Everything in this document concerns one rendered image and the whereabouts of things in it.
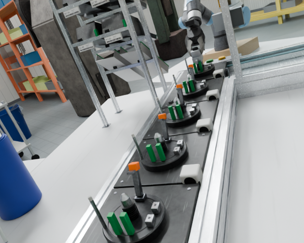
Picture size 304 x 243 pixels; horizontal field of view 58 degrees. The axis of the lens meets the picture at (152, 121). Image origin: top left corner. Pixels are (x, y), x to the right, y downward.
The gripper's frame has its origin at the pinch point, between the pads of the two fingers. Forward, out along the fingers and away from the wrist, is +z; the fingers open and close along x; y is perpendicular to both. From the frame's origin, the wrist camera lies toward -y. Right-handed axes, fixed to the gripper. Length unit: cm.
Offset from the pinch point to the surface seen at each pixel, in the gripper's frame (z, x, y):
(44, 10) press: -204, 242, 105
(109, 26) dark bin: -6.4, 32.2, -28.4
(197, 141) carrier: 57, -8, -38
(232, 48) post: 10.7, -18.8, -11.1
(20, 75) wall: -334, 637, 375
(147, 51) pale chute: -1.9, 22.5, -8.1
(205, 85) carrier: 25.0, -6.1, -11.1
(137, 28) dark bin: -8.5, 22.7, -19.3
